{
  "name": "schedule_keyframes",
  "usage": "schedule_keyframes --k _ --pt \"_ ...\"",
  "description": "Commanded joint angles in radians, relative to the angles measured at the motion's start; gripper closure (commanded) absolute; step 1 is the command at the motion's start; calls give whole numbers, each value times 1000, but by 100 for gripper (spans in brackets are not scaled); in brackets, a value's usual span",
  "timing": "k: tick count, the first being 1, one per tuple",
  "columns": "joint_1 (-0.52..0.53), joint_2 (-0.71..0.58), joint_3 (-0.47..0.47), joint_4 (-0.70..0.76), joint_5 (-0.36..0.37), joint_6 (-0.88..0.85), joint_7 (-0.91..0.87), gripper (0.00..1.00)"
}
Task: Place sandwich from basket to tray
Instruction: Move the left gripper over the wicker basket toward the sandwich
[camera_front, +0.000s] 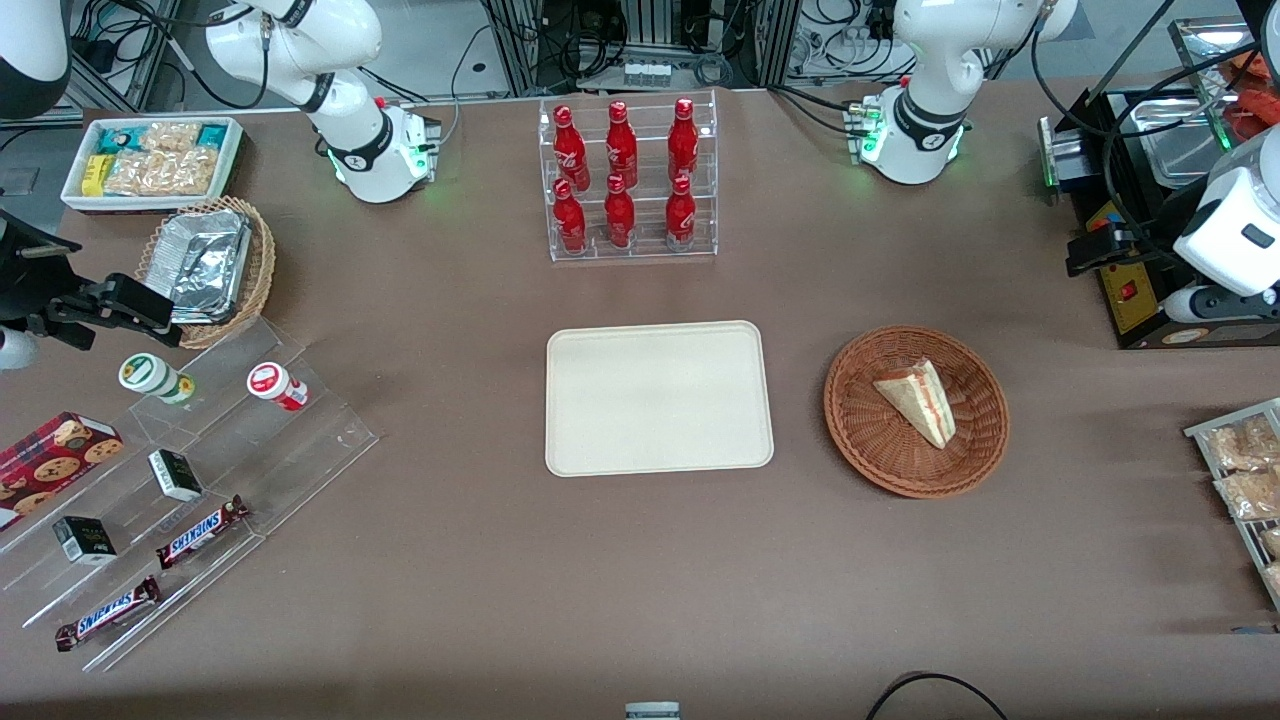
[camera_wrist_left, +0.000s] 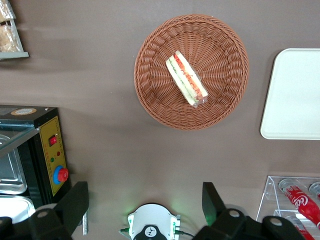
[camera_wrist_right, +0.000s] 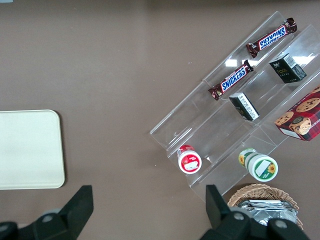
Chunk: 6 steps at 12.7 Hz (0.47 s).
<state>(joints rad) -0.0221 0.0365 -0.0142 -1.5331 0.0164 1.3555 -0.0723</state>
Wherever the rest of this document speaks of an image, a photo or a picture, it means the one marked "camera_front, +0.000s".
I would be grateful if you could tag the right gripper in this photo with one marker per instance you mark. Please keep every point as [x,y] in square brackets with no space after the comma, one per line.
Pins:
[22,282]

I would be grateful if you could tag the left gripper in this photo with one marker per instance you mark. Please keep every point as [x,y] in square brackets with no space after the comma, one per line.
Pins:
[1133,244]

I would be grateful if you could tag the triangular sandwich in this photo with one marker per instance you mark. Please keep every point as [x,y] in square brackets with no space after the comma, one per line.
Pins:
[920,400]

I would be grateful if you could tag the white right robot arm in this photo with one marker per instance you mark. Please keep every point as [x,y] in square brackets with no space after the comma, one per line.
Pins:
[350,40]

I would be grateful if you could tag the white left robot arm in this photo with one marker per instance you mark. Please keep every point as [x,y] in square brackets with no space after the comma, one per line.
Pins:
[930,60]

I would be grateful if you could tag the oval wicker basket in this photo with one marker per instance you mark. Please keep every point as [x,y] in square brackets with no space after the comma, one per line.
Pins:
[262,260]

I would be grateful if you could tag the round brown wicker basket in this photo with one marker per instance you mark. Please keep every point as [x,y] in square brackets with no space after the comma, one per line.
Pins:
[880,450]

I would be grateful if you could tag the beige rectangular serving tray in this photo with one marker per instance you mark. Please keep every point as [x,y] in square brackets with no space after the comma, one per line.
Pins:
[655,400]

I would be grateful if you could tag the black food warmer machine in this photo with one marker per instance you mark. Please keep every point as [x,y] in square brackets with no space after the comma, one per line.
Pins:
[1135,310]

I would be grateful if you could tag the green lid white cup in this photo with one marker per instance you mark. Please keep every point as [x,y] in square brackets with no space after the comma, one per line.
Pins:
[150,375]

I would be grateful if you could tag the stacked aluminium foil containers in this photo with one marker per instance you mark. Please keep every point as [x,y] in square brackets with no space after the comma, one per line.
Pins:
[208,262]

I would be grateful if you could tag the white rectangular snack bin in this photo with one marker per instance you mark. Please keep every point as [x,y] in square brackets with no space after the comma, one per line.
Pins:
[150,203]

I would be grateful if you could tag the steel warmer pan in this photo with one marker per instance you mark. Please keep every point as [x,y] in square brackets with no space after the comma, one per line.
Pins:
[1180,140]

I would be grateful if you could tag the yellow snack packet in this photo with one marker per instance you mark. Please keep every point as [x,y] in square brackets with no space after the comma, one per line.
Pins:
[95,175]

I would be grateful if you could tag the clear bag of crackers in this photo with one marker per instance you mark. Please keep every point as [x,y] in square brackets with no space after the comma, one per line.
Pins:
[165,172]

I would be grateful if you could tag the red plaid cookie box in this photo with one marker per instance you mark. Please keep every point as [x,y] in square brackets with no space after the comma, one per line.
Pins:
[55,460]

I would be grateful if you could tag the small black box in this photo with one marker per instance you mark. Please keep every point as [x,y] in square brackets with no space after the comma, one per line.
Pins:
[176,476]
[85,540]

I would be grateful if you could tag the red lid white cup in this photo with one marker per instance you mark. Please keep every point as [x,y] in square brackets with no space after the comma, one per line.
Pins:
[272,384]

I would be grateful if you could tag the small clear cracker bag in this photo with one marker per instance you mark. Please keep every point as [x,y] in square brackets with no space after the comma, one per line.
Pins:
[170,135]

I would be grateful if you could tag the clear acrylic stepped shelf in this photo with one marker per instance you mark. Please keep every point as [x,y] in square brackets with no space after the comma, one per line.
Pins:
[260,450]

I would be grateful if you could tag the small teal snack packet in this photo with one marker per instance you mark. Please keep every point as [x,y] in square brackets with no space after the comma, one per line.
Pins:
[212,135]

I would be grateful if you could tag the red sausages in warmer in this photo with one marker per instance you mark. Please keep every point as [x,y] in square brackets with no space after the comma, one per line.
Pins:
[1258,105]

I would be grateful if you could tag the clear bag fried snack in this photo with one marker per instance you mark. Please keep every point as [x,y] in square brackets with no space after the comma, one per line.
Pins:
[1272,542]
[1240,445]
[1274,580]
[1250,495]

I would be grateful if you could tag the Snickers chocolate bar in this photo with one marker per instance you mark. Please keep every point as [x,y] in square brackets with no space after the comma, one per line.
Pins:
[200,532]
[108,612]

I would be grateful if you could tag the red cola bottle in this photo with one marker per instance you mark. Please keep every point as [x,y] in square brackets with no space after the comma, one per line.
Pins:
[680,218]
[571,150]
[570,220]
[621,145]
[683,140]
[619,218]

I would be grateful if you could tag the clear acrylic bottle rack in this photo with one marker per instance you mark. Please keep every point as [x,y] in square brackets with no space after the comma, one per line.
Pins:
[645,250]

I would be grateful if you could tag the grey white device edge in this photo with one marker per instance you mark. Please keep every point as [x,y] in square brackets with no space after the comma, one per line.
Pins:
[652,711]

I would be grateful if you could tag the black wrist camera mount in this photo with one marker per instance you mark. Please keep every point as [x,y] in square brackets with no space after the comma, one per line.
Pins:
[25,275]

